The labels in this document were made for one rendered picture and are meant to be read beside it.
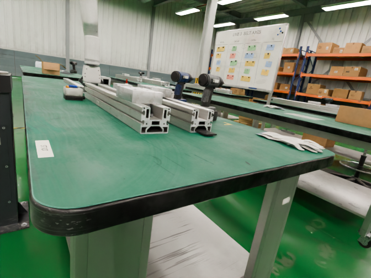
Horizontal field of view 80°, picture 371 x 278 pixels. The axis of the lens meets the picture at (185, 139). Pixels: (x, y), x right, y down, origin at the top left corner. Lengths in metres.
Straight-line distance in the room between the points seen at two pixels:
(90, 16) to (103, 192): 1.23
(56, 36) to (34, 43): 0.96
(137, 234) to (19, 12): 12.19
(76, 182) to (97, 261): 0.19
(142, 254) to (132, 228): 0.08
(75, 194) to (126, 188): 0.07
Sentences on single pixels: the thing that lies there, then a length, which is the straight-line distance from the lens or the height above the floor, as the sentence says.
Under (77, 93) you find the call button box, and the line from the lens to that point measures 1.27.
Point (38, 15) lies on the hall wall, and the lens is 12.51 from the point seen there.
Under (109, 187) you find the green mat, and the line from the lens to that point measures 0.38.
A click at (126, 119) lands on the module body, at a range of 0.79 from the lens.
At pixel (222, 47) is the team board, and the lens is 4.62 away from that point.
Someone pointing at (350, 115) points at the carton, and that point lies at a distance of 2.47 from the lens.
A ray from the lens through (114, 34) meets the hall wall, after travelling 13.09.
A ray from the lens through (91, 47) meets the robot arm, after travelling 1.47.
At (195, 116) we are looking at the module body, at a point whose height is 0.84.
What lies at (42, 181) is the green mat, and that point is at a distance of 0.41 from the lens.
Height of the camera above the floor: 0.96
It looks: 15 degrees down
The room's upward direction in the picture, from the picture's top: 8 degrees clockwise
